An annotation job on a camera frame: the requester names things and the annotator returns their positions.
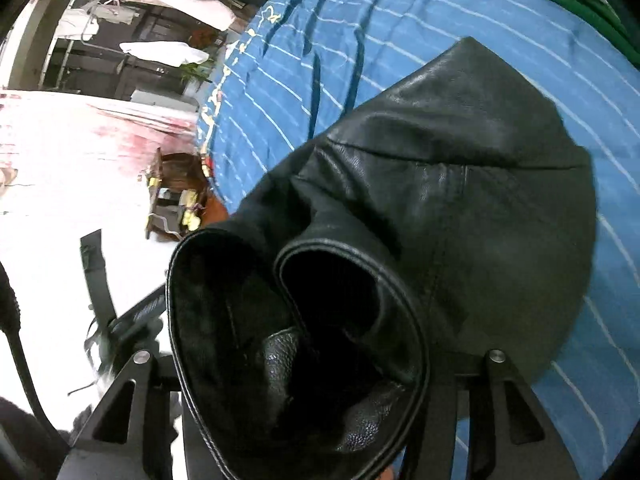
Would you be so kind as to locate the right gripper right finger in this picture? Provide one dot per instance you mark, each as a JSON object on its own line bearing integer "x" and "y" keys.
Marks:
{"x": 510, "y": 434}

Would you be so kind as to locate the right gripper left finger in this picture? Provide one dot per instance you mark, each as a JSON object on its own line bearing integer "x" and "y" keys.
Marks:
{"x": 128, "y": 435}

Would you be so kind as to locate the black leather jacket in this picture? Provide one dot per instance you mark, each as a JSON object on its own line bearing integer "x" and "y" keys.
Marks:
{"x": 451, "y": 210}

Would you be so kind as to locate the brown cluttered box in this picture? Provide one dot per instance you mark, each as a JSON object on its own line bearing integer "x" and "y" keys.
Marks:
{"x": 181, "y": 200}

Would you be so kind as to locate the pink patterned fabric stack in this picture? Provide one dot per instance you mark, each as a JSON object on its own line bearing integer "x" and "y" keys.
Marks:
{"x": 44, "y": 130}

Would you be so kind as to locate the blue striped bed sheet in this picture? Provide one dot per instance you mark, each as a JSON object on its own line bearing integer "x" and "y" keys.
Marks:
{"x": 301, "y": 64}

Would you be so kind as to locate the green striped-cuff folded garment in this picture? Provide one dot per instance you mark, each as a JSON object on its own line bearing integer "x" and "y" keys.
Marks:
{"x": 601, "y": 16}

